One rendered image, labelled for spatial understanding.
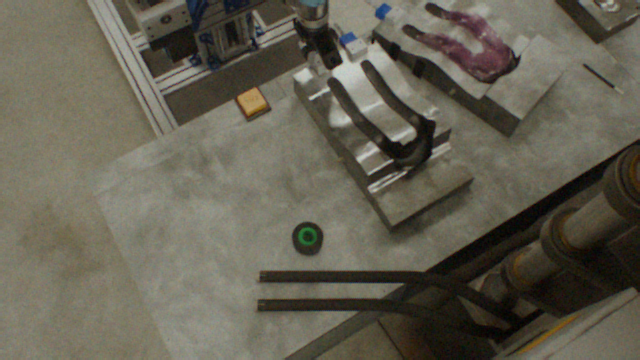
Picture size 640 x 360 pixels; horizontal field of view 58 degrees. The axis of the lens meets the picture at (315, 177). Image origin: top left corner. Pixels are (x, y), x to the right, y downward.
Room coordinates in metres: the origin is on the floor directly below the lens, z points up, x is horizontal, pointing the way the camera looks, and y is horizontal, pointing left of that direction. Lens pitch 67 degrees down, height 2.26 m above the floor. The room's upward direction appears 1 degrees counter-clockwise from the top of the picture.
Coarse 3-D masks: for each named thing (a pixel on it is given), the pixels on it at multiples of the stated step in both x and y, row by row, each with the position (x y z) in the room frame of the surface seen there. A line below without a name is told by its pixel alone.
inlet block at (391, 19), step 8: (368, 0) 1.17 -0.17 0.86; (376, 8) 1.14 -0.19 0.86; (384, 8) 1.13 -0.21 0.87; (392, 8) 1.12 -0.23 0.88; (400, 8) 1.12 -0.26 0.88; (376, 16) 1.12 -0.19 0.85; (384, 16) 1.10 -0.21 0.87; (392, 16) 1.09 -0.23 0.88; (400, 16) 1.09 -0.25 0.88; (392, 24) 1.07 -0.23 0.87
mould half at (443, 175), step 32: (352, 64) 0.92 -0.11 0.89; (384, 64) 0.92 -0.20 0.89; (320, 96) 0.82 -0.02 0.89; (352, 96) 0.82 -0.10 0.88; (416, 96) 0.81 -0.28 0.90; (320, 128) 0.76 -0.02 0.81; (352, 128) 0.72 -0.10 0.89; (384, 128) 0.70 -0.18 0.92; (448, 128) 0.70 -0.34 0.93; (352, 160) 0.63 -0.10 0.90; (384, 160) 0.61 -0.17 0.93; (448, 160) 0.64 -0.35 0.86; (384, 192) 0.55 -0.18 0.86; (416, 192) 0.55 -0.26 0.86; (448, 192) 0.55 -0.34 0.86
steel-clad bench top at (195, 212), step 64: (512, 0) 1.21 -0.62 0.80; (576, 64) 0.97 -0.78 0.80; (192, 128) 0.78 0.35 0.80; (256, 128) 0.77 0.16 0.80; (576, 128) 0.76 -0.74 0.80; (128, 192) 0.58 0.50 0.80; (192, 192) 0.58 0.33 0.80; (256, 192) 0.58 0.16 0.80; (320, 192) 0.58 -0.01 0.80; (512, 192) 0.57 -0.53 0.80; (128, 256) 0.41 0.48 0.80; (192, 256) 0.40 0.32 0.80; (256, 256) 0.40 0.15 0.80; (320, 256) 0.40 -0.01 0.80; (384, 256) 0.40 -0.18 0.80; (448, 256) 0.39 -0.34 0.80; (192, 320) 0.24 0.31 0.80; (256, 320) 0.24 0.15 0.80; (320, 320) 0.24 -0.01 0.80
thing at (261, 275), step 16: (256, 272) 0.35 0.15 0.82; (272, 272) 0.35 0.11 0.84; (288, 272) 0.35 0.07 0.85; (304, 272) 0.34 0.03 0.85; (320, 272) 0.34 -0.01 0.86; (336, 272) 0.34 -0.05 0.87; (352, 272) 0.34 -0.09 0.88; (368, 272) 0.33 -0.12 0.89; (384, 272) 0.33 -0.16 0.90; (400, 272) 0.33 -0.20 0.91
